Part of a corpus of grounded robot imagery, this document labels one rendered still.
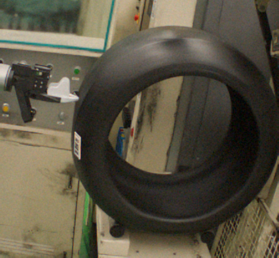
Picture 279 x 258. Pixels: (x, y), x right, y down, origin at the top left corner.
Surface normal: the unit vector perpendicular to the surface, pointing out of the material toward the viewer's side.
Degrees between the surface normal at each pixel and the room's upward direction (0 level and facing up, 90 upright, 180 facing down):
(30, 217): 89
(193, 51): 43
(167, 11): 90
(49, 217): 90
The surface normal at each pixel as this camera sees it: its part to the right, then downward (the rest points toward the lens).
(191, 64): 0.09, 0.15
